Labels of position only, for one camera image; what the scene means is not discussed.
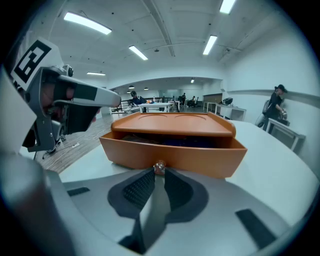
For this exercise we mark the black bag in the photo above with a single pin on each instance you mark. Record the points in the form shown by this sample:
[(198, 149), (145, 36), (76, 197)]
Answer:
[(228, 100)]

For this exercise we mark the dark flat box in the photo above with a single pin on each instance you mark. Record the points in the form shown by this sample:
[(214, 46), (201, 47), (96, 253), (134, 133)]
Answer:
[(283, 122)]

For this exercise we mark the brown wooden cabinet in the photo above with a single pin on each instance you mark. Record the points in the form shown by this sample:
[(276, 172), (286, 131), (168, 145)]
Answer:
[(212, 98)]

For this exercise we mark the person's left hand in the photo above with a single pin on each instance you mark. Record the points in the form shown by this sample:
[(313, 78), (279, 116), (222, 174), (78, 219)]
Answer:
[(48, 97)]

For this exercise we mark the long white table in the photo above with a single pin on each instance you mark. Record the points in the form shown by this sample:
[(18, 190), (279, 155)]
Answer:
[(232, 107)]

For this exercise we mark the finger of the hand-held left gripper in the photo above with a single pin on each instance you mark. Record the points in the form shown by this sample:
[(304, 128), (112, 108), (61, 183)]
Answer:
[(105, 97), (80, 117)]

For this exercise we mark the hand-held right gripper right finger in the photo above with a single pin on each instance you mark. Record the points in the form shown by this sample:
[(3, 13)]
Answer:
[(212, 212)]

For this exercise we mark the long ceiling light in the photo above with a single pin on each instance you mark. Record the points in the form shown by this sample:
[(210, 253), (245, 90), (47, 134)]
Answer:
[(210, 45), (227, 6), (138, 52), (87, 22), (96, 73)]

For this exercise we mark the white power strip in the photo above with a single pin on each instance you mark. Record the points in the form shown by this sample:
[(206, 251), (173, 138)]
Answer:
[(75, 145)]

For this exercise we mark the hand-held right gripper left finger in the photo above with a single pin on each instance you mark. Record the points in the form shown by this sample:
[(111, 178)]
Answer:
[(105, 200)]

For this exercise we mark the orange storage box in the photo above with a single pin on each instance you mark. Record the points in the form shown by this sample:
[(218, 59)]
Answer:
[(175, 122)]

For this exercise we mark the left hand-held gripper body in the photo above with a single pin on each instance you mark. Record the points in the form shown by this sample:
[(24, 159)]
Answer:
[(32, 60)]

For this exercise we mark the white backpack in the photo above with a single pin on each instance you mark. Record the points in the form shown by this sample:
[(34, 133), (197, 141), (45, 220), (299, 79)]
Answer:
[(260, 120)]

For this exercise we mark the black metal railing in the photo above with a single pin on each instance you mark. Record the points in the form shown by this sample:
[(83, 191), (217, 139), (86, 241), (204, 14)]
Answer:
[(125, 102)]

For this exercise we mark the large white table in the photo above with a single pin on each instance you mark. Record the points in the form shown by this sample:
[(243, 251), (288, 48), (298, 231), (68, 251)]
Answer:
[(270, 162)]

